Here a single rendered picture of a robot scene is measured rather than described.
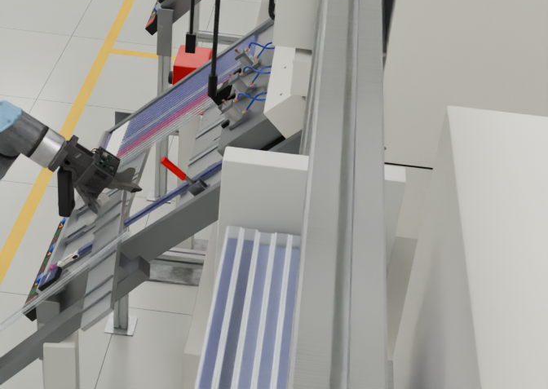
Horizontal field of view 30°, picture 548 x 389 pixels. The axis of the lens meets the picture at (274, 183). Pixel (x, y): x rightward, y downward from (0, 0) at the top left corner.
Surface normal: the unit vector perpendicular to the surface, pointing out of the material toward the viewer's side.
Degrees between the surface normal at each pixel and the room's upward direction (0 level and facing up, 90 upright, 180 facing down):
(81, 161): 90
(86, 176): 90
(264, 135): 90
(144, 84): 0
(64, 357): 90
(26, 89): 0
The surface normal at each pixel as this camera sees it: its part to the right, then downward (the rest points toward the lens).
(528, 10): -0.08, 0.56
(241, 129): -0.62, -0.68
